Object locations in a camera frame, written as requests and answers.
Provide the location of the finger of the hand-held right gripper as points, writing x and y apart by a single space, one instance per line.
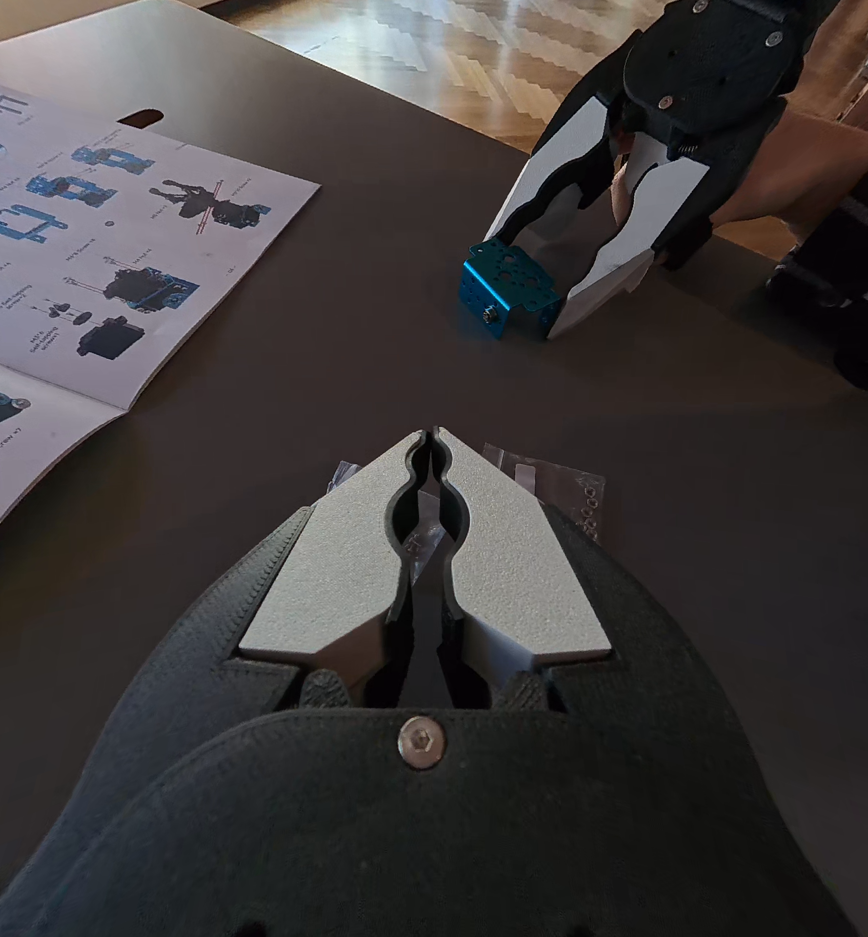
551 168
660 197

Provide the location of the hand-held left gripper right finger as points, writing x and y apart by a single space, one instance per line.
529 578

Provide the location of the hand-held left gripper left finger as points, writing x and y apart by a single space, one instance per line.
324 578

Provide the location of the clear nut bag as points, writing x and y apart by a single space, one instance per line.
543 476

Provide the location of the clear plastic screw bag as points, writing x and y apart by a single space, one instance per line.
342 476

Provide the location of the blue metal bracket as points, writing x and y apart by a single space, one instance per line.
521 315

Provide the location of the person's right forearm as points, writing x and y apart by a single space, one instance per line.
843 161

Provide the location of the person's right hand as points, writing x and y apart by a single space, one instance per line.
763 190

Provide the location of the black white striped clothing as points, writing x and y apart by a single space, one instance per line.
843 329

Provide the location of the white instruction booklet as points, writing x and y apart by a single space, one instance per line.
287 197

